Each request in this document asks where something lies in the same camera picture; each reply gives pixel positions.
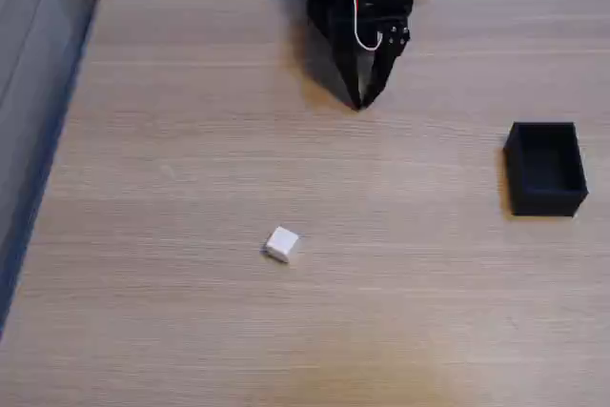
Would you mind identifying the white block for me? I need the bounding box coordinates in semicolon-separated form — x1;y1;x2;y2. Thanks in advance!
261;225;300;265

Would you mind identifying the black open box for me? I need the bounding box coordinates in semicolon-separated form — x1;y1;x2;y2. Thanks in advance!
502;121;590;217

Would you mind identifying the white red gripper motor cable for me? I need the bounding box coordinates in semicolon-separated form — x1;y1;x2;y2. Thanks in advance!
353;0;389;51

